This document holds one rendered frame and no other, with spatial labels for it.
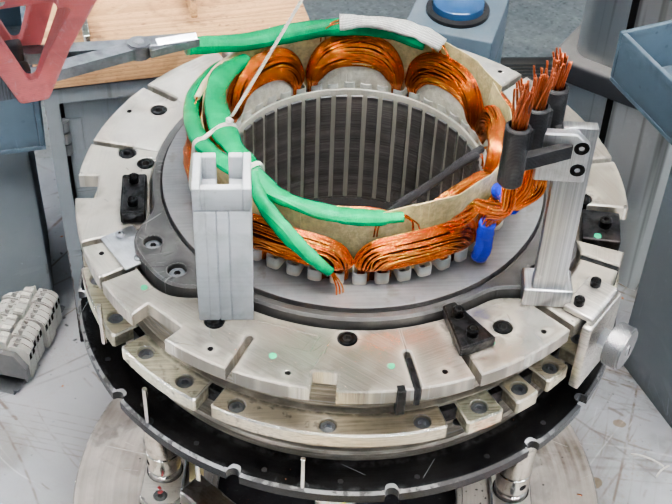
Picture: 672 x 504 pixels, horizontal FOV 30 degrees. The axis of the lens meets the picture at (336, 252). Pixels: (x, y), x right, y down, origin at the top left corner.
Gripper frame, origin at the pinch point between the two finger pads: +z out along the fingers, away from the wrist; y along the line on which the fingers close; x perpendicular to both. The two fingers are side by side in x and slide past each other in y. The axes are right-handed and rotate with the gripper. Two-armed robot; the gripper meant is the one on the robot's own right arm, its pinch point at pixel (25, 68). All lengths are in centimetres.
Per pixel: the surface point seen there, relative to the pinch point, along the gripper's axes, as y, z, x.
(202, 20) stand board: -23.2, 14.6, 16.2
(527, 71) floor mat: -137, 118, 125
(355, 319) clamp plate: 11.3, 10.9, 13.3
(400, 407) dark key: 16.2, 12.5, 13.8
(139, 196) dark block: -1.5, 10.8, 5.5
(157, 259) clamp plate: 3.5, 11.1, 5.1
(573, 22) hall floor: -152, 119, 145
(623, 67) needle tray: -10.4, 16.1, 44.3
